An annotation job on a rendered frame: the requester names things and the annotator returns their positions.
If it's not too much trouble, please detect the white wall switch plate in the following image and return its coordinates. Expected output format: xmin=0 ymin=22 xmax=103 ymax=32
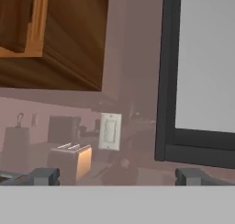
xmin=98 ymin=112 xmax=123 ymax=151

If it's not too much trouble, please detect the brown wooden cabinet door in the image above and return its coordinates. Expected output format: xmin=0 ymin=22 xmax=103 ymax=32
xmin=0 ymin=0 xmax=50 ymax=59

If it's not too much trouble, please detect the brown wooden wall cabinet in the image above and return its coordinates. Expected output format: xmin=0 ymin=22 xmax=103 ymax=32
xmin=0 ymin=0 xmax=110 ymax=93

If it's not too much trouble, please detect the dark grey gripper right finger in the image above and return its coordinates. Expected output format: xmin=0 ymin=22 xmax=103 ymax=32
xmin=174 ymin=167 xmax=235 ymax=186

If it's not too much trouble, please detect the small white wall outlet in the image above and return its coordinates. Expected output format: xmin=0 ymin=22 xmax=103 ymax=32
xmin=31 ymin=112 xmax=39 ymax=128

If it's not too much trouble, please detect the dark coffee machine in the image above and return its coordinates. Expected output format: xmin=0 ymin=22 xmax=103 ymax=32
xmin=47 ymin=115 xmax=83 ymax=145

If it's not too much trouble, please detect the silver toaster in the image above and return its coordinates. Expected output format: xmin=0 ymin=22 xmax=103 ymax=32
xmin=46 ymin=142 xmax=93 ymax=185

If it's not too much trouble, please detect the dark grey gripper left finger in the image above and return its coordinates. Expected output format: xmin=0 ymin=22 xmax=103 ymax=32
xmin=0 ymin=167 xmax=61 ymax=186

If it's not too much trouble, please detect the black framed grey window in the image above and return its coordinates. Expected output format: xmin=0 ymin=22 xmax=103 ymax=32
xmin=154 ymin=0 xmax=235 ymax=170

